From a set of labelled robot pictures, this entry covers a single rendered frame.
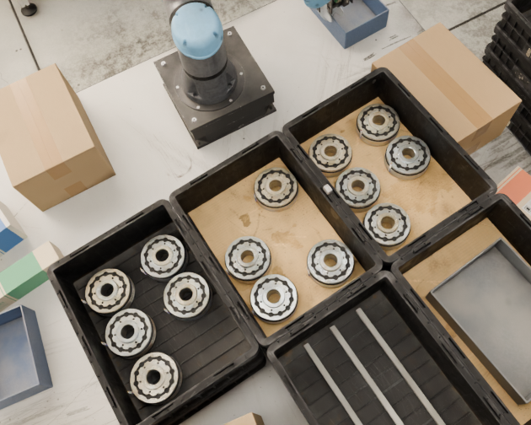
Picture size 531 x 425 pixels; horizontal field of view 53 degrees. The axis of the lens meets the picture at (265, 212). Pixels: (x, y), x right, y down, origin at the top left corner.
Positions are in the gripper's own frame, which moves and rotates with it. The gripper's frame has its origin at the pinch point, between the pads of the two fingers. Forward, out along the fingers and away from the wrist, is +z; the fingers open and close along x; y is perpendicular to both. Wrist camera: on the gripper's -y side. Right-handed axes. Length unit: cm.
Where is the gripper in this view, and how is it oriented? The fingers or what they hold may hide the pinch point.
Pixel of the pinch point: (326, 14)
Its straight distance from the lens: 167.9
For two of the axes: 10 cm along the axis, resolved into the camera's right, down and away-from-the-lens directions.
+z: 0.8, 3.8, 9.2
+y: 5.1, 7.8, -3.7
